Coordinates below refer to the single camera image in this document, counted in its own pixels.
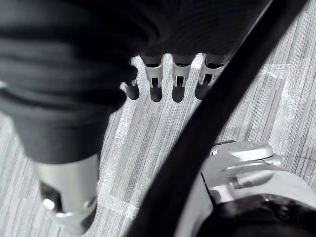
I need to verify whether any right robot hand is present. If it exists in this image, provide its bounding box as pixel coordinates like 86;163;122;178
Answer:
0;0;272;236

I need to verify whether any silver robot leg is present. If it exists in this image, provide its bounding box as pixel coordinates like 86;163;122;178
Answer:
174;139;316;237

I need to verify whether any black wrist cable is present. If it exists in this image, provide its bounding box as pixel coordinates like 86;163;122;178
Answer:
118;0;310;237

